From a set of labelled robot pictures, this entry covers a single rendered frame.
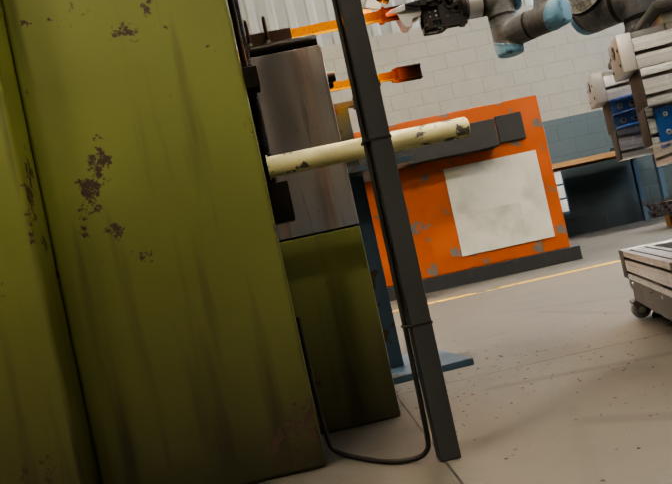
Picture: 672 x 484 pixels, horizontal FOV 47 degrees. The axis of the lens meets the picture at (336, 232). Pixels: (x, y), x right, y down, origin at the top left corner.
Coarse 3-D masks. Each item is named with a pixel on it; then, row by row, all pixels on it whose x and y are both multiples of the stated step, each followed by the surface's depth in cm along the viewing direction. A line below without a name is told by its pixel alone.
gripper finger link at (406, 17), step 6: (402, 6) 202; (390, 12) 203; (396, 12) 202; (402, 12) 202; (408, 12) 203; (414, 12) 203; (420, 12) 203; (402, 18) 202; (408, 18) 202; (402, 24) 203; (408, 24) 202
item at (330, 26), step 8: (384, 8) 203; (392, 8) 203; (368, 16) 203; (376, 16) 203; (384, 16) 202; (392, 16) 203; (312, 24) 201; (320, 24) 202; (328, 24) 202; (336, 24) 202; (296, 32) 201; (304, 32) 201; (312, 32) 201; (320, 32) 203; (328, 32) 204
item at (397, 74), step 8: (416, 64) 242; (392, 72) 240; (400, 72) 241; (408, 72) 242; (416, 72) 242; (344, 80) 237; (384, 80) 240; (392, 80) 243; (400, 80) 240; (408, 80) 243; (336, 88) 237; (344, 88) 239
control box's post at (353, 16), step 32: (352, 0) 143; (352, 32) 143; (352, 64) 143; (384, 128) 142; (384, 160) 142; (384, 192) 142; (416, 256) 142; (416, 288) 141; (416, 320) 141; (416, 352) 141; (448, 416) 141; (448, 448) 140
